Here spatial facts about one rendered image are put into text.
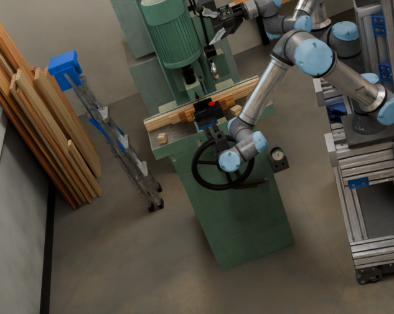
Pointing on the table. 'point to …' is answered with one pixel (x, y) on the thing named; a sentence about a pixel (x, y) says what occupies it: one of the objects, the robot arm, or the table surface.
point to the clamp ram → (202, 104)
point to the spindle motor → (171, 32)
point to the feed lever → (206, 35)
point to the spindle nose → (188, 73)
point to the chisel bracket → (194, 89)
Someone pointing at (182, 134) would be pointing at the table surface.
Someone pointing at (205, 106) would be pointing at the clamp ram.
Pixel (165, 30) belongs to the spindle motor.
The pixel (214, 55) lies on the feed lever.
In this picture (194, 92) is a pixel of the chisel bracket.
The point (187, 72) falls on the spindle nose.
